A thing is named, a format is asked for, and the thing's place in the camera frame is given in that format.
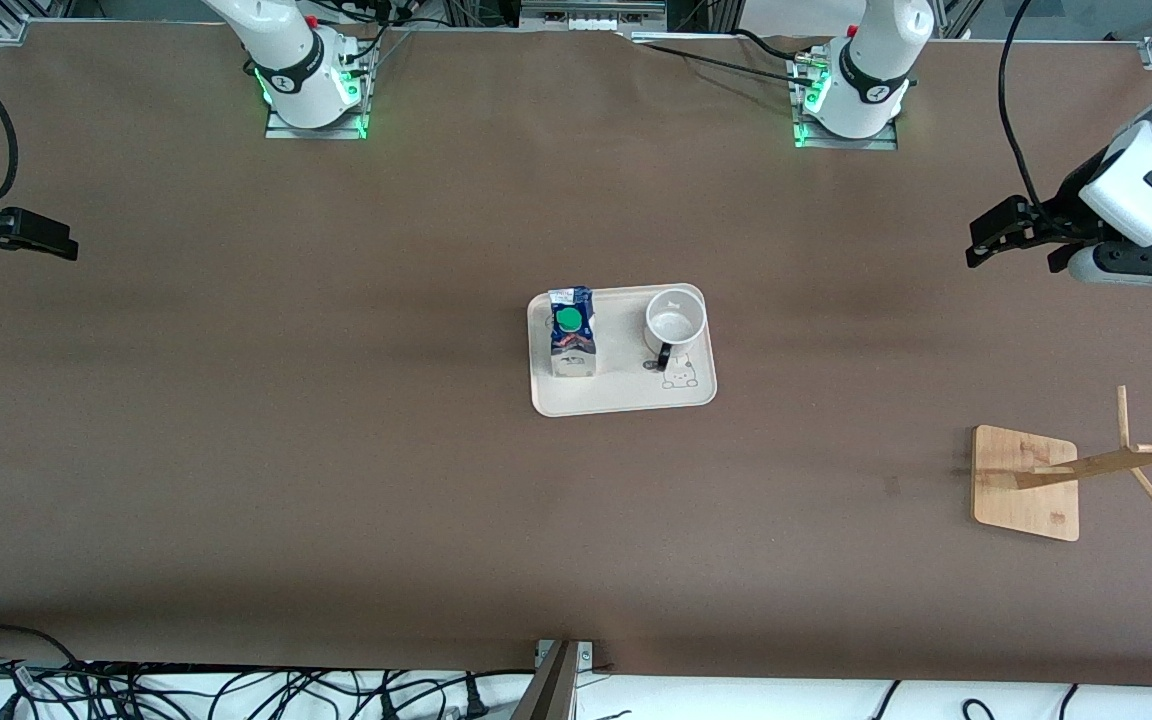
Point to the cream rabbit print tray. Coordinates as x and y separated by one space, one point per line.
626 390

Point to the blue white milk carton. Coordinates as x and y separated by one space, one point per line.
572 345

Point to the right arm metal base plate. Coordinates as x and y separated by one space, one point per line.
281 128

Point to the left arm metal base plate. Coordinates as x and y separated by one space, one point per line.
841 142

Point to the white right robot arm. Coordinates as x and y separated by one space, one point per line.
291 60

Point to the wooden cup rack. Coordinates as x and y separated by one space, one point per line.
1026 485

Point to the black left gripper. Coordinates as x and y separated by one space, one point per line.
1063 212

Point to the metal camera post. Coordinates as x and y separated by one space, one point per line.
551 690

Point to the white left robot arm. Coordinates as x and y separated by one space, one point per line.
1151 170

